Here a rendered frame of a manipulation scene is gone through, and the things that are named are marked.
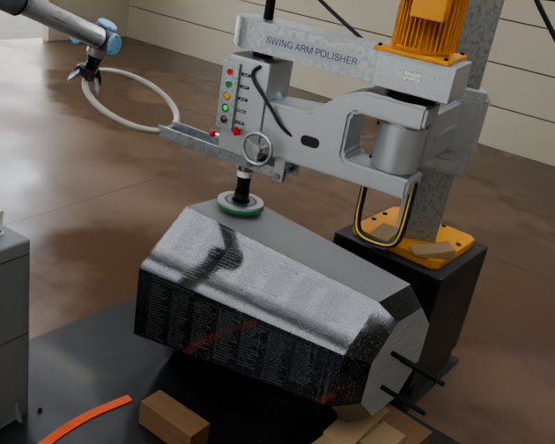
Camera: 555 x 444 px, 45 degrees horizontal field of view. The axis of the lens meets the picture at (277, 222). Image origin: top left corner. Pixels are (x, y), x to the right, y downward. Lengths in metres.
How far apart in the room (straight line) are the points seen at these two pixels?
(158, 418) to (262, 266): 0.79
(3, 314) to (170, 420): 0.81
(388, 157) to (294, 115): 0.42
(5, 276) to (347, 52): 1.54
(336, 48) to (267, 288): 0.98
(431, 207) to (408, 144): 0.79
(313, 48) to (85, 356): 1.86
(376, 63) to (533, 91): 6.10
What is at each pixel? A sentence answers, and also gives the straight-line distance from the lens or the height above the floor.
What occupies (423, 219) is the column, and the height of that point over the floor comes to 0.89.
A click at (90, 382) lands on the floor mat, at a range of 3.33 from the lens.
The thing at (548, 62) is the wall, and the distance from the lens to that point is 8.51.
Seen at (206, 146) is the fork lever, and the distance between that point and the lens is 3.04.
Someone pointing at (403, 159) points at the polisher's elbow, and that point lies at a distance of 2.63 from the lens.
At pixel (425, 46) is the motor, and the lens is 2.51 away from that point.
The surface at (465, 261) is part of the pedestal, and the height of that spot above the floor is 0.74.
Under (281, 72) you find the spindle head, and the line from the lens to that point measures 2.86.
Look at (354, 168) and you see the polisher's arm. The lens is 2.68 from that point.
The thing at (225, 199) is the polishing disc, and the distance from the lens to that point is 3.06.
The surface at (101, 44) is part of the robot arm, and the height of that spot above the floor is 1.52.
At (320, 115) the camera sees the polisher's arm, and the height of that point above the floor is 1.43.
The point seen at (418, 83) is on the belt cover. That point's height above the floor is 1.65.
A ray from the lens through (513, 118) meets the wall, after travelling 8.66.
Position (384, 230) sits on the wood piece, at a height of 0.83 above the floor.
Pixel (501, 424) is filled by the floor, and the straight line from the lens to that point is 3.69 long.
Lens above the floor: 2.09
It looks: 24 degrees down
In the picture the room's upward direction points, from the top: 10 degrees clockwise
